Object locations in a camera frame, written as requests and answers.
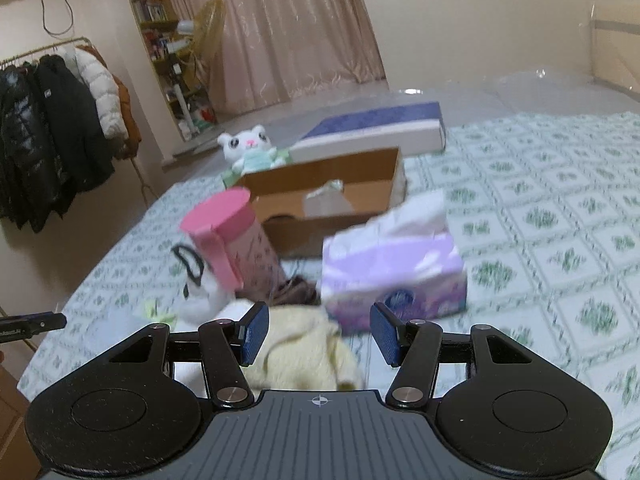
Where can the brown jacket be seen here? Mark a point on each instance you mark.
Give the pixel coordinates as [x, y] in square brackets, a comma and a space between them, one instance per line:
[131, 125]

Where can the black puffer jacket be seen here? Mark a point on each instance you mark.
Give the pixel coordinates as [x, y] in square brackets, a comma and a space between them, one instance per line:
[25, 160]

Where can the white puffer jacket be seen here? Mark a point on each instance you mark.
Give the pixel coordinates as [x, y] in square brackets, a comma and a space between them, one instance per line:
[102, 90]

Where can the covered standing fan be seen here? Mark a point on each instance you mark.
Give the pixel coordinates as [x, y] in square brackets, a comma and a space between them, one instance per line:
[207, 30]

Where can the white plush toy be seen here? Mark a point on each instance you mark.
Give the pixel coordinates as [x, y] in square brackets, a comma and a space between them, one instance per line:
[247, 142]

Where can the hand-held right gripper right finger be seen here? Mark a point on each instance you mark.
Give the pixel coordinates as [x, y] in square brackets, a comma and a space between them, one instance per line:
[386, 335]

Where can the pink cartoon canister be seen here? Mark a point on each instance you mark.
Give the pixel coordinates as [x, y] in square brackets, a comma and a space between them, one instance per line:
[235, 240]

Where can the brown ruffled scrunchie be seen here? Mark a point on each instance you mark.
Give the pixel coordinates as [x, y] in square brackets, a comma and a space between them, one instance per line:
[300, 292]

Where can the black coat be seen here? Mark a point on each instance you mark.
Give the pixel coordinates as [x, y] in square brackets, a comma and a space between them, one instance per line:
[70, 125]

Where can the blue and white flat box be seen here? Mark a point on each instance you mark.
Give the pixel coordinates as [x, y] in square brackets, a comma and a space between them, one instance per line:
[380, 120]

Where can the metal coat rack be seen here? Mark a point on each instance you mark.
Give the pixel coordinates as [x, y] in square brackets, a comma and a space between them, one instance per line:
[50, 46]

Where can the clear plastic sheet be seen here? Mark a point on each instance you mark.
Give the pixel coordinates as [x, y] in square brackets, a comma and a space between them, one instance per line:
[525, 95]

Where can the cream towel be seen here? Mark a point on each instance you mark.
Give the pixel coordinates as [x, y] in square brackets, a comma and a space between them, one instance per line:
[300, 345]

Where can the pale crumpled cloth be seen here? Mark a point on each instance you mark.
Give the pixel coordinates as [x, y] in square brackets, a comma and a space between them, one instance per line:
[327, 205]

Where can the purple tissue pack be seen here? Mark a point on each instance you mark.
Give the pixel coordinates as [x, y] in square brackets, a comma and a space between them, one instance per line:
[390, 270]

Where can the cardboard box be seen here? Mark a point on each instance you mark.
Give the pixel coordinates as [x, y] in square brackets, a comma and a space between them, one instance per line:
[340, 235]

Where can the beige curtain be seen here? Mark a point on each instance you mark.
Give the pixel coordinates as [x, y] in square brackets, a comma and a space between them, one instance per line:
[300, 25]

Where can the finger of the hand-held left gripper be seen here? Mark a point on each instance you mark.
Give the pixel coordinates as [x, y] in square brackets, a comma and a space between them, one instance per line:
[45, 321]

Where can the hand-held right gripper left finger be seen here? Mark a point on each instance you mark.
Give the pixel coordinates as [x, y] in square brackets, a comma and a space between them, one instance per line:
[254, 334]

